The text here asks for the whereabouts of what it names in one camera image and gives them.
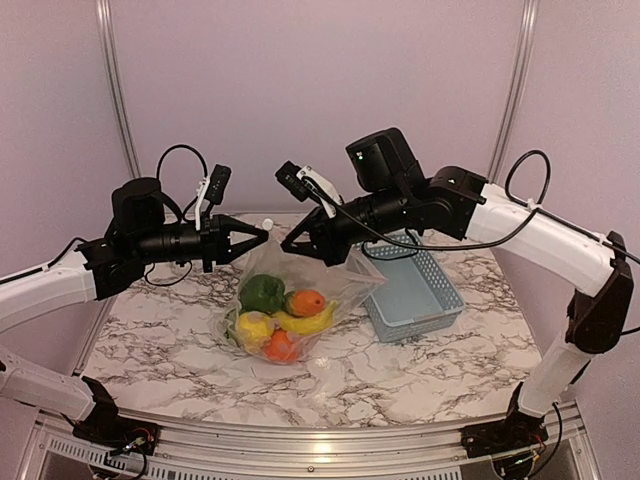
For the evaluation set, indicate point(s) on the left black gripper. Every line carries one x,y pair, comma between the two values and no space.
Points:
214,242

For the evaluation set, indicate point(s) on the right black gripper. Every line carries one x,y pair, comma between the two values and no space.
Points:
326,242

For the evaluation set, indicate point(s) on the dark green toy avocado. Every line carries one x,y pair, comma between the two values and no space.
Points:
263,293

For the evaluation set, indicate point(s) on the clear zip top bag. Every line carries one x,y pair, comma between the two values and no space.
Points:
350,284

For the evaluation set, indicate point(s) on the orange green toy mango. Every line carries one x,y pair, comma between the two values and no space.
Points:
304,303

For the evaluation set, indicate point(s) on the yellow toy lemon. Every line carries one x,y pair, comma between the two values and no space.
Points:
254,329

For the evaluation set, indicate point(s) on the yellow toy banana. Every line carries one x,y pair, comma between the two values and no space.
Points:
306,326

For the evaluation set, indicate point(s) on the orange toy orange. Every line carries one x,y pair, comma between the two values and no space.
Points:
280,348

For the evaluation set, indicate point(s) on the grey plastic basket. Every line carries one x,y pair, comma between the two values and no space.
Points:
417,298

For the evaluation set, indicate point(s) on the green toy watermelon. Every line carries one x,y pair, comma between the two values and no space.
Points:
230,333

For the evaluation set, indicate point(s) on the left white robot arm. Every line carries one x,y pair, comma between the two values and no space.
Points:
33,293

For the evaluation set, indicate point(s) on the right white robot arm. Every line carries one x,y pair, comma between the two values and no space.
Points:
479,214

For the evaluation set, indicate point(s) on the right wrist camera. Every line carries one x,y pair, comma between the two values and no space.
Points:
305,183

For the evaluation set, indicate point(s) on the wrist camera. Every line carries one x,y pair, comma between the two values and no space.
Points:
210,193
305,183

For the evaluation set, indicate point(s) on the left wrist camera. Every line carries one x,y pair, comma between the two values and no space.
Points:
210,193

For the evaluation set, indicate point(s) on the front aluminium rail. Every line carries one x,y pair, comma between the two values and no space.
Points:
189,449

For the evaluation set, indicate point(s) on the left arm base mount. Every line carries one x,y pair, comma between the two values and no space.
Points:
123,432

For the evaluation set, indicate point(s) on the left aluminium frame post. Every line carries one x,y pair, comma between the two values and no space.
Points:
110,55

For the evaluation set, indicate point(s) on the aluminium frame post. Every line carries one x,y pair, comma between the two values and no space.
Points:
517,85
110,55

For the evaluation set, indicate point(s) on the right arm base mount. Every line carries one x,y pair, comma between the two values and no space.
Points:
500,436

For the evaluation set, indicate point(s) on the right aluminium frame post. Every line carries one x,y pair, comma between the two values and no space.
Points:
517,85

